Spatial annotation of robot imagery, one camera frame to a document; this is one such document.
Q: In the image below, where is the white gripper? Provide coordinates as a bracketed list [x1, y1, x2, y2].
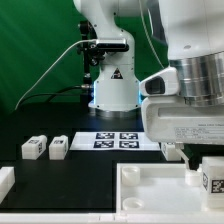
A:
[141, 96, 224, 171]

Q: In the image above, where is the white square tabletop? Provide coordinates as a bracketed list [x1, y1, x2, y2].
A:
[114, 161, 224, 215]

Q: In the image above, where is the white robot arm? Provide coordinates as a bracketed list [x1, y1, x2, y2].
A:
[73, 0, 224, 147]

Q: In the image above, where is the white marker sheet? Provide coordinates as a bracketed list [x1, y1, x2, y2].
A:
[70, 132, 160, 151]

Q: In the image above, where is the white obstacle piece left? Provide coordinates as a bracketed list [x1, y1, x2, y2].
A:
[0, 167, 15, 204]

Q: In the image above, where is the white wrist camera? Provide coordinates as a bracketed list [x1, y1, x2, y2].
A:
[139, 67, 180, 96]

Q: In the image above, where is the white front rail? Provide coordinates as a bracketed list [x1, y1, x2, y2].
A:
[0, 213, 224, 224]

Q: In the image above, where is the black cable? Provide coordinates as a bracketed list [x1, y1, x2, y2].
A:
[19, 84, 95, 107]

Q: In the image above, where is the black camera stand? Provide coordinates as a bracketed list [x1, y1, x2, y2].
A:
[77, 20, 102, 104]

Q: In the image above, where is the silver mounted camera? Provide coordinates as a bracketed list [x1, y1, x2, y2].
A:
[96, 38, 129, 52]

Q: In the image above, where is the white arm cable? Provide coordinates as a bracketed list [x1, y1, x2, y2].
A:
[138, 0, 166, 69]

